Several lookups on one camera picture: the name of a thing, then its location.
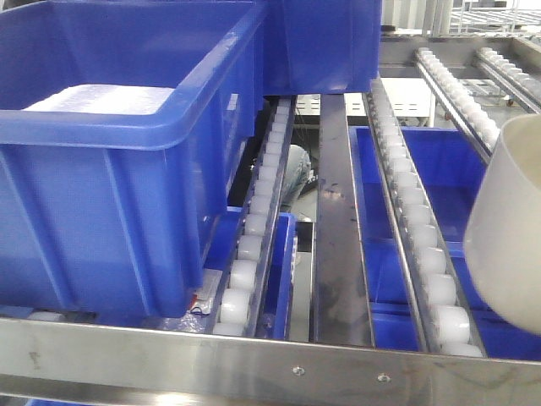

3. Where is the far right roller track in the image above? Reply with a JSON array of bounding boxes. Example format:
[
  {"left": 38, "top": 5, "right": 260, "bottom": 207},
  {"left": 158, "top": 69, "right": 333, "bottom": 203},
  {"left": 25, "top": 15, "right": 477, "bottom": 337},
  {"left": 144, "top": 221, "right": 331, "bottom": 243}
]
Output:
[{"left": 476, "top": 47, "right": 540, "bottom": 114}]

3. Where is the white plastic bin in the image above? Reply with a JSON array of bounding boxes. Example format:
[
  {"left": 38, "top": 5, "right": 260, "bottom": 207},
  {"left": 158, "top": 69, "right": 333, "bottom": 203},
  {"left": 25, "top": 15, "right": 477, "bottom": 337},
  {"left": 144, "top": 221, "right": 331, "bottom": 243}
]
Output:
[{"left": 463, "top": 114, "right": 540, "bottom": 334}]

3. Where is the steel centre divider rail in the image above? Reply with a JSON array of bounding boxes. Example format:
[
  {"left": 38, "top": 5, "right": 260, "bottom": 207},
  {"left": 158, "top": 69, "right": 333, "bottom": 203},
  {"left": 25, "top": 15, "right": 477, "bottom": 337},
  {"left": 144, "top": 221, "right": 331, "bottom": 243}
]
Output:
[{"left": 313, "top": 94, "right": 374, "bottom": 348}]

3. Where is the middle roller track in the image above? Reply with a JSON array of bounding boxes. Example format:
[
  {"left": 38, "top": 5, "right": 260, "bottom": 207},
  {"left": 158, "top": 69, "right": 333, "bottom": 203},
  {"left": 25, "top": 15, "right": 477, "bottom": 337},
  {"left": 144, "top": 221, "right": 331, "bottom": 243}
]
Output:
[{"left": 363, "top": 79, "right": 487, "bottom": 357}]

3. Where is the steel front shelf beam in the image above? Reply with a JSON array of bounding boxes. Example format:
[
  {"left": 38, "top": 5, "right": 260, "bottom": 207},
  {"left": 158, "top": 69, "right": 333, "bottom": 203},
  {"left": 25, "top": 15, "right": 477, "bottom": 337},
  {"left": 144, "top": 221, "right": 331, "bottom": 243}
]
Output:
[{"left": 1, "top": 318, "right": 540, "bottom": 405}]

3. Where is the roller track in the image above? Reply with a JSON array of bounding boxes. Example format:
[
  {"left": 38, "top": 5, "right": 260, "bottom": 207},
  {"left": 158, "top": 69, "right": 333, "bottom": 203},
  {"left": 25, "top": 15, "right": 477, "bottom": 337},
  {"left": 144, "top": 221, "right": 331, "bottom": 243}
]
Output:
[
  {"left": 363, "top": 79, "right": 487, "bottom": 357},
  {"left": 476, "top": 47, "right": 540, "bottom": 114},
  {"left": 205, "top": 96, "right": 295, "bottom": 337},
  {"left": 415, "top": 47, "right": 500, "bottom": 164}
]

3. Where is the blue crate lower right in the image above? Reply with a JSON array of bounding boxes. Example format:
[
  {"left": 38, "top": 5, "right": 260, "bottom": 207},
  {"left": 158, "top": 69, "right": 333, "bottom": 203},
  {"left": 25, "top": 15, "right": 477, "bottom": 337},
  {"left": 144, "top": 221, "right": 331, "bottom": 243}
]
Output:
[{"left": 352, "top": 127, "right": 540, "bottom": 361}]

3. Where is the white sheet in crate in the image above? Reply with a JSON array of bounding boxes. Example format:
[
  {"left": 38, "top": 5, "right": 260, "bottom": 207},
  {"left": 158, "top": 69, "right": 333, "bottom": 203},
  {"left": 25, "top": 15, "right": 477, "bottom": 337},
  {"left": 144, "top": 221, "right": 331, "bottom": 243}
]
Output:
[{"left": 25, "top": 84, "right": 174, "bottom": 115}]

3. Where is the blue crate rear top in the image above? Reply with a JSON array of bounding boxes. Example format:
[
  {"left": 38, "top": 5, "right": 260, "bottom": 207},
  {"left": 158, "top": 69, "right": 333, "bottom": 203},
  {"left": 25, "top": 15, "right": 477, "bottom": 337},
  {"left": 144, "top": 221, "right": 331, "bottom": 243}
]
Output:
[{"left": 262, "top": 0, "right": 382, "bottom": 96}]

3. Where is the left roller track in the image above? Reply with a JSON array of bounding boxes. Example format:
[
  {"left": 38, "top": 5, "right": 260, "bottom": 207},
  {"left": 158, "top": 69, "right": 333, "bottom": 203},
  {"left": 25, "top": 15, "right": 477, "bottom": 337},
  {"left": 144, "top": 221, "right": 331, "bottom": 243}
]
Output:
[{"left": 205, "top": 96, "right": 295, "bottom": 337}]

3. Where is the large blue crate front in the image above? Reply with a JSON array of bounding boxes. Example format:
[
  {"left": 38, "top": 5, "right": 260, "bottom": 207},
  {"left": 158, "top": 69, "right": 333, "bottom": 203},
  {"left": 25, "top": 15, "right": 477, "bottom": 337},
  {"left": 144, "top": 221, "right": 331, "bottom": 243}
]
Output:
[{"left": 1, "top": 1, "right": 266, "bottom": 317}]

